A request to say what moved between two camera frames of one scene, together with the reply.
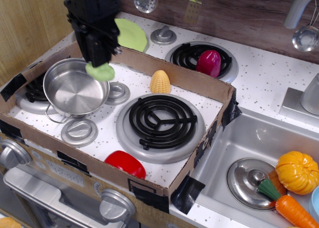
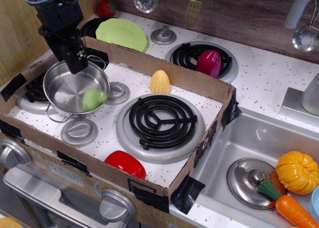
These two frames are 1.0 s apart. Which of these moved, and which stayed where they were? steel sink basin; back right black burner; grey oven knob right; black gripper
Moved: black gripper
Stayed: grey oven knob right; back right black burner; steel sink basin
